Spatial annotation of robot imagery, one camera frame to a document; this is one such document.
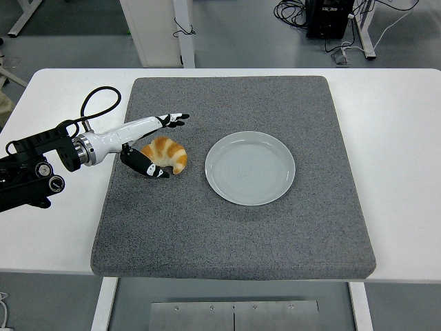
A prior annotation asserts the clear plastic bracket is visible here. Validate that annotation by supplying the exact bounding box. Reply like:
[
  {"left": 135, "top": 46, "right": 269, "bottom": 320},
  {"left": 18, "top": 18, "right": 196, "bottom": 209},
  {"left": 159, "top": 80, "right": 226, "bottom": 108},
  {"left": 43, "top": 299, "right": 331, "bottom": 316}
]
[{"left": 330, "top": 47, "right": 352, "bottom": 66}]

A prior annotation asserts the white table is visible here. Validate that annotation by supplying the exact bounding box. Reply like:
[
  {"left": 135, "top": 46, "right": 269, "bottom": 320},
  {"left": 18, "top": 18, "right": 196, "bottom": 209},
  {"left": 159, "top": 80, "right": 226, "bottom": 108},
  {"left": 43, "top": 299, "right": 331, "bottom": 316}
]
[{"left": 0, "top": 68, "right": 441, "bottom": 331}]

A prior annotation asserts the grey metal plate with screws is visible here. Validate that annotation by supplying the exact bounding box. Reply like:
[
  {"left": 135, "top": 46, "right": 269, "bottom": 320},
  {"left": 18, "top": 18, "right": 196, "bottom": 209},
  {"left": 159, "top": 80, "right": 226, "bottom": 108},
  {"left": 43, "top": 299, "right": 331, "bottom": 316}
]
[{"left": 150, "top": 300, "right": 320, "bottom": 331}]

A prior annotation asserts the grey stand base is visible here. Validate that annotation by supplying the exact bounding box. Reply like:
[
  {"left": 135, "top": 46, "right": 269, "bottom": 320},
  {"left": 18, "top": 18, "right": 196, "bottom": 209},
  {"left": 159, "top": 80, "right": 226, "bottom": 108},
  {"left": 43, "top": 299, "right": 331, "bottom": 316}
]
[{"left": 0, "top": 37, "right": 28, "bottom": 91}]

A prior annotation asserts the grey felt mat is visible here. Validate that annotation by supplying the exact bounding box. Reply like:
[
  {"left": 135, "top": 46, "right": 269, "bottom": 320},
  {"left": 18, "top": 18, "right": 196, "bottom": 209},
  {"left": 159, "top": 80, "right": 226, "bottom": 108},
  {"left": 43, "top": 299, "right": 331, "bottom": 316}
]
[{"left": 90, "top": 75, "right": 377, "bottom": 281}]

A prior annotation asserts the croissant bread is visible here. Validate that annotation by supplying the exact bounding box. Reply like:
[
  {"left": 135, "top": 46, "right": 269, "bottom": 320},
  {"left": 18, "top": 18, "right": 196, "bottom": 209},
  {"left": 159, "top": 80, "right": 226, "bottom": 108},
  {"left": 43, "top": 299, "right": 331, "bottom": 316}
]
[{"left": 140, "top": 136, "right": 189, "bottom": 175}]

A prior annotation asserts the black cable bundle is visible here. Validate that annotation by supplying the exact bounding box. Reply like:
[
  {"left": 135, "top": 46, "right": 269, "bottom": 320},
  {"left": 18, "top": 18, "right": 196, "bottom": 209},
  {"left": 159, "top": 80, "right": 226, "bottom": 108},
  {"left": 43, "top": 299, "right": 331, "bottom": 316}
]
[{"left": 274, "top": 0, "right": 309, "bottom": 30}]

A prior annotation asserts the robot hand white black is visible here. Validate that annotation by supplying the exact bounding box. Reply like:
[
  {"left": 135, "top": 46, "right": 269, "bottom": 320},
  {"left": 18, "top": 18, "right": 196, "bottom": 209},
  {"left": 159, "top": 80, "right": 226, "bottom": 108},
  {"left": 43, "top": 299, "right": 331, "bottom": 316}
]
[{"left": 88, "top": 112, "right": 190, "bottom": 179}]

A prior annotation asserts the white cable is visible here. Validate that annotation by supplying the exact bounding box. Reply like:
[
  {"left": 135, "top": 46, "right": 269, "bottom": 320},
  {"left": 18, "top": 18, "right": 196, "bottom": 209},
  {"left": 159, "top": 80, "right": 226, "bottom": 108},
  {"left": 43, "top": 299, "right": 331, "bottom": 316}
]
[{"left": 0, "top": 291, "right": 11, "bottom": 330}]

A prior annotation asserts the grey round plate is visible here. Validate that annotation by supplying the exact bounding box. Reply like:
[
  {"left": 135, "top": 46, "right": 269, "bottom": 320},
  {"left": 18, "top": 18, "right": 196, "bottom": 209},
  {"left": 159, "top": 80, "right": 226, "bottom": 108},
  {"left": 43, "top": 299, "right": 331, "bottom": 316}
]
[{"left": 205, "top": 130, "right": 296, "bottom": 207}]

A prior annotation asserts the black computer tower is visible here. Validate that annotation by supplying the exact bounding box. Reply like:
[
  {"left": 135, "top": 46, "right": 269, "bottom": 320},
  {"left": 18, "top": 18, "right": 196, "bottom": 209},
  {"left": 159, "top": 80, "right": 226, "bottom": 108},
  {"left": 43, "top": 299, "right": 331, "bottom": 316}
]
[{"left": 305, "top": 0, "right": 356, "bottom": 39}]

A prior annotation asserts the white desk leg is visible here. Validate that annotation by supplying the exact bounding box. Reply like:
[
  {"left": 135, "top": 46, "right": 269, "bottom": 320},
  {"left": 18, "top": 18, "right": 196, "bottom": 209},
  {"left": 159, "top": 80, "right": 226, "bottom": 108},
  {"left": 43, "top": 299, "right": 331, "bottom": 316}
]
[{"left": 354, "top": 0, "right": 377, "bottom": 60}]

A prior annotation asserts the white slanted table leg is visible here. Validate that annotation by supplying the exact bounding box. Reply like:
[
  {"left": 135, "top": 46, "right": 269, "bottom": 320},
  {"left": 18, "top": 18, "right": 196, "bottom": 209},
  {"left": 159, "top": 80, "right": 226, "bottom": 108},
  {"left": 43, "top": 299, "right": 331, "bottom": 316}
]
[{"left": 7, "top": 0, "right": 43, "bottom": 38}]

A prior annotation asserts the thin black cable on floor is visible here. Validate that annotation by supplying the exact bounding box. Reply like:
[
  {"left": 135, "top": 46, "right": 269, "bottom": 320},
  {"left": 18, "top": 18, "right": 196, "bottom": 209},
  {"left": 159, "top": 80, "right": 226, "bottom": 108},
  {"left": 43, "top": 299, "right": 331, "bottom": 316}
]
[{"left": 172, "top": 17, "right": 196, "bottom": 37}]

